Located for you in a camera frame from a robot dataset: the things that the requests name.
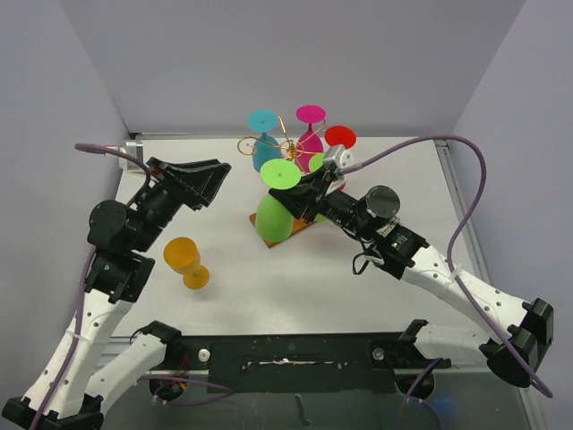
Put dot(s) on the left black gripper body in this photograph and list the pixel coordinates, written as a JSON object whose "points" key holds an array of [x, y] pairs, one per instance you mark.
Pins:
{"points": [[160, 203]]}

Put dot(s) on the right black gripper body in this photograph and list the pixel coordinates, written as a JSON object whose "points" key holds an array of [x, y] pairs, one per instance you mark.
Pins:
{"points": [[340, 207]]}

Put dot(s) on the green wine glass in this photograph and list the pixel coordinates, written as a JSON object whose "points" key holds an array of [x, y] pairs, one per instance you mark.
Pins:
{"points": [[273, 222], [315, 163]]}

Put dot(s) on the magenta wine glass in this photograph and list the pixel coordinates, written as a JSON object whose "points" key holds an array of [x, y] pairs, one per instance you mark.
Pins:
{"points": [[314, 116]]}

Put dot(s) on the blue wine glass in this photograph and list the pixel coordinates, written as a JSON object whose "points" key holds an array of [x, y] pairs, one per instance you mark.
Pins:
{"points": [[263, 121]]}

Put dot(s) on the red wine glass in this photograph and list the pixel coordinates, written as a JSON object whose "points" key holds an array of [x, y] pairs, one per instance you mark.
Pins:
{"points": [[335, 135]]}

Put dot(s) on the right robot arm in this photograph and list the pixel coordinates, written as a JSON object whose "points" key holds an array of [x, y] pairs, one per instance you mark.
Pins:
{"points": [[511, 336]]}

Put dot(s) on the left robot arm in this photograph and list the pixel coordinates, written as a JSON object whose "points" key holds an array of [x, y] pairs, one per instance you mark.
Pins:
{"points": [[71, 393]]}

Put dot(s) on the orange wine glass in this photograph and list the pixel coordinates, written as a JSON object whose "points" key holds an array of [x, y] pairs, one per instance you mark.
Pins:
{"points": [[183, 257]]}

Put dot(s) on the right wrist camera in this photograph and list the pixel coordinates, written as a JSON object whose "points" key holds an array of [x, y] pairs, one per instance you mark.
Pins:
{"points": [[337, 158]]}

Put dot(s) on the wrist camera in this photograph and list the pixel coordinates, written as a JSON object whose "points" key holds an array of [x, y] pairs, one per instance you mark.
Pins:
{"points": [[337, 158], [134, 150]]}

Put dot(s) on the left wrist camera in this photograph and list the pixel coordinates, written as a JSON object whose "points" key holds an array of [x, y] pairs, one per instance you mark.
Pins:
{"points": [[134, 150]]}

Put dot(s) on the gold wire glass rack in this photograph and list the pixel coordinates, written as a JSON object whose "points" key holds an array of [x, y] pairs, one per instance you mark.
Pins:
{"points": [[289, 147]]}

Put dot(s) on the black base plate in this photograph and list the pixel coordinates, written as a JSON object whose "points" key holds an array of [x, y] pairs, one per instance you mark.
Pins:
{"points": [[308, 363]]}

